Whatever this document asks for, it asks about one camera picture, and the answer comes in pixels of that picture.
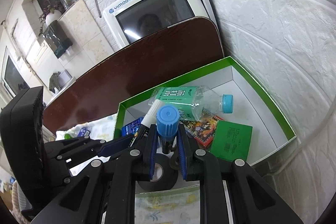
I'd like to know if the blue medicine carton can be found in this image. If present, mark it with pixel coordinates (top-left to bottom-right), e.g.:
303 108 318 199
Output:
77 127 91 137

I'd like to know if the blue gum container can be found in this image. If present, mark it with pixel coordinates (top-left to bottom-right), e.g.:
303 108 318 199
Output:
121 117 143 136

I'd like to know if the small green box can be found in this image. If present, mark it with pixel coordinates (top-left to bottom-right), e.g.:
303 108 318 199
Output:
210 121 253 161

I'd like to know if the black electrical tape roll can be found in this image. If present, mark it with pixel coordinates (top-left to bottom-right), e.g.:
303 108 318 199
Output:
138 153 178 192

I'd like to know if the green cardboard box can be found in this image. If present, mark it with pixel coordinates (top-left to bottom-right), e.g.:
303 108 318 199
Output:
114 57 295 166

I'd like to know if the colourful playing card box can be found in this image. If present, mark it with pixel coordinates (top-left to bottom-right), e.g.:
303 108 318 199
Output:
181 115 223 148

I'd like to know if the plastic bottle green label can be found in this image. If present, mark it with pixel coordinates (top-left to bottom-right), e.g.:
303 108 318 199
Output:
148 86 234 121

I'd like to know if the green mosquito repellent bottle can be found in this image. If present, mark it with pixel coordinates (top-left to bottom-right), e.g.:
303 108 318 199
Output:
64 134 72 139

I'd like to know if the black pen blue cap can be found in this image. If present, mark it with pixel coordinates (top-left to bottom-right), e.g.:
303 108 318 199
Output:
157 105 179 155

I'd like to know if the dark brown wooden board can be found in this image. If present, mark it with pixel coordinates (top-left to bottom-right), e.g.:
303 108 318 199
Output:
43 17 224 132

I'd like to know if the grey rag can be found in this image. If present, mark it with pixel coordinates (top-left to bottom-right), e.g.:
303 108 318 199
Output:
49 72 62 94

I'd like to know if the glass door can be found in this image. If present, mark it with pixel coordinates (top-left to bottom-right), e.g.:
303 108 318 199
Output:
1 47 29 98

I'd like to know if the white plant pot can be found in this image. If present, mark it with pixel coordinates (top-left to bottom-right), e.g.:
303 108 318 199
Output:
45 9 62 26

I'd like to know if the white Vimoo appliance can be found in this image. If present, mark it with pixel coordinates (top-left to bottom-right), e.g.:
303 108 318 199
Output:
102 0 217 48

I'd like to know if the black camera left gripper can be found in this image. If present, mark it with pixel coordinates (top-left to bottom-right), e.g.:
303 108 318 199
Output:
1 86 49 210

